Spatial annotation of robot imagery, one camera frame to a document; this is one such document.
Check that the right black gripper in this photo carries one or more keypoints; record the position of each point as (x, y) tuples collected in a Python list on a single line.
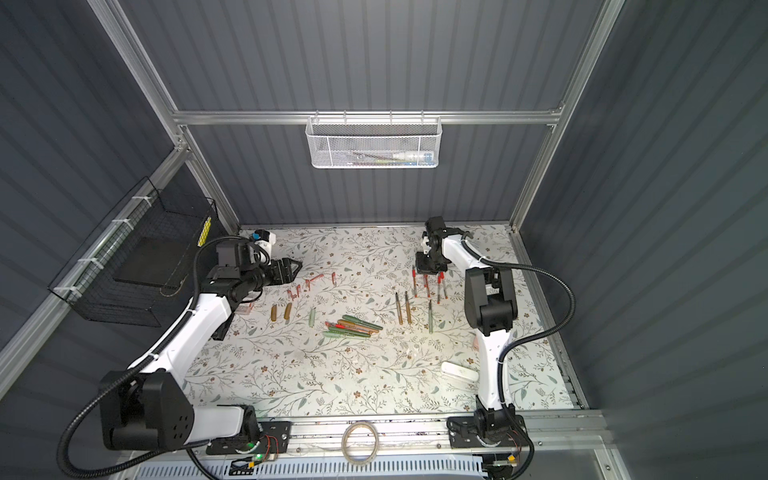
[(430, 259)]

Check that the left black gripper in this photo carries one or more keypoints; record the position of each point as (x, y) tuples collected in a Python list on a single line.
[(274, 270)]

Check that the gold marker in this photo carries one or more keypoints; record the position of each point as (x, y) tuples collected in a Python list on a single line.
[(399, 309)]

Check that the dark green marker pen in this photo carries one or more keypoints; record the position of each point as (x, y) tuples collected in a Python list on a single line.
[(362, 323)]

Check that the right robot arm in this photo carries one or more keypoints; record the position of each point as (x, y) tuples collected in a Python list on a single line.
[(490, 307)]

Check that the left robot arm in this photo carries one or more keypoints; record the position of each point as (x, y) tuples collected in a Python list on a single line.
[(144, 408)]

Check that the paper clip box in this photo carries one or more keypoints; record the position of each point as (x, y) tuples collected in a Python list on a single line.
[(244, 308)]

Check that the floral table mat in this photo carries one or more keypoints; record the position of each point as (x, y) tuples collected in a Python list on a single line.
[(287, 369)]

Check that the white rectangular eraser box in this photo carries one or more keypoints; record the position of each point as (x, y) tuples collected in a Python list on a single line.
[(459, 372)]

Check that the roll of clear tape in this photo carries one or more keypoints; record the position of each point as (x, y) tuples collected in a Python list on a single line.
[(360, 443)]

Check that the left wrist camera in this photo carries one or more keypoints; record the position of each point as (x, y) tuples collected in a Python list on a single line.
[(263, 236)]

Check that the white wire mesh basket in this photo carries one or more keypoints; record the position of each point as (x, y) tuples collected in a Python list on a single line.
[(389, 144)]

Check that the black wire basket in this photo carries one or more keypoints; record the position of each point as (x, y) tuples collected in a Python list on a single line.
[(138, 271)]

